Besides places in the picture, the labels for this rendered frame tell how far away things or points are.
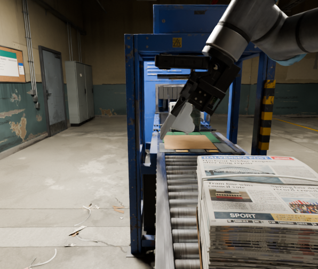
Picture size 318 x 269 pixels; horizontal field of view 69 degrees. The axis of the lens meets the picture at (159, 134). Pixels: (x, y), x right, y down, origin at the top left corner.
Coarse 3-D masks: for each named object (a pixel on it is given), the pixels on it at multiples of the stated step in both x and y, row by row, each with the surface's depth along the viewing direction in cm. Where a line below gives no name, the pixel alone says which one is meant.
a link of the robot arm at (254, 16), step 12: (240, 0) 43; (252, 0) 42; (264, 0) 42; (276, 0) 44; (228, 12) 44; (240, 12) 43; (252, 12) 43; (264, 12) 43; (276, 12) 44; (228, 24) 44; (240, 24) 43; (252, 24) 44; (264, 24) 44; (252, 36) 46
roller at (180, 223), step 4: (172, 220) 77; (176, 220) 77; (180, 220) 77; (184, 220) 77; (188, 220) 77; (192, 220) 77; (172, 224) 76; (176, 224) 76; (180, 224) 76; (184, 224) 76; (188, 224) 76; (192, 224) 76; (196, 224) 76; (172, 228) 76; (176, 228) 76; (180, 228) 76; (184, 228) 76; (188, 228) 76; (192, 228) 76; (196, 228) 76
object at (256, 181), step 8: (240, 184) 51; (248, 184) 51; (256, 184) 51; (264, 184) 51; (272, 184) 51; (280, 184) 51; (288, 184) 51; (296, 184) 51; (304, 184) 51; (312, 184) 51; (200, 192) 58
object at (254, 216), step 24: (216, 192) 47; (240, 192) 47; (264, 192) 47; (288, 192) 47; (312, 192) 47; (216, 216) 38; (240, 216) 38; (264, 216) 38; (288, 216) 38; (312, 216) 38; (216, 240) 37; (240, 240) 36; (264, 240) 36; (288, 240) 36; (312, 240) 35; (216, 264) 37; (240, 264) 37; (264, 264) 37; (288, 264) 36; (312, 264) 35
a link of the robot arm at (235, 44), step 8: (216, 32) 45; (224, 32) 44; (232, 32) 44; (208, 40) 47; (216, 40) 45; (224, 40) 44; (232, 40) 44; (240, 40) 44; (216, 48) 45; (224, 48) 44; (232, 48) 44; (240, 48) 45; (232, 56) 45; (240, 56) 47
